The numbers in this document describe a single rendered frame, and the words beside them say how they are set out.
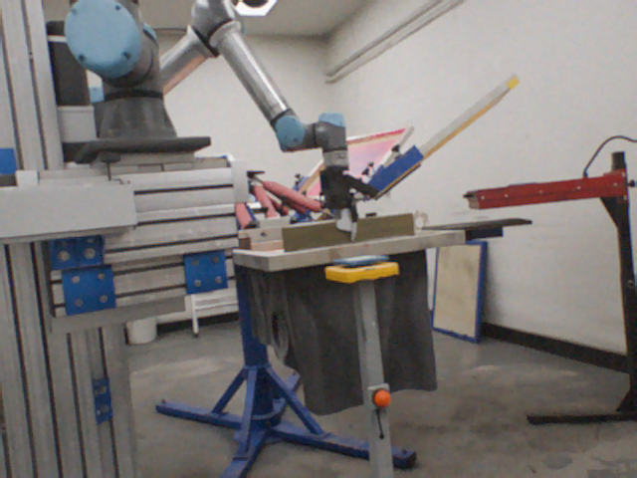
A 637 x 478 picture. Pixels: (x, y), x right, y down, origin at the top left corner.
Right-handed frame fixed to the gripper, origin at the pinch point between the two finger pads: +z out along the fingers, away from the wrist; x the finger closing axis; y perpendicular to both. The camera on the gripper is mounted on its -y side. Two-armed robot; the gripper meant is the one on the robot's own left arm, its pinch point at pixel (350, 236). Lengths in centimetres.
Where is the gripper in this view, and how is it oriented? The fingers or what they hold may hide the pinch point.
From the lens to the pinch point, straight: 169.5
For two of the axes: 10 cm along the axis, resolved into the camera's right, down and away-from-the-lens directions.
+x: 3.6, 0.1, -9.3
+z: 1.1, 9.9, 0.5
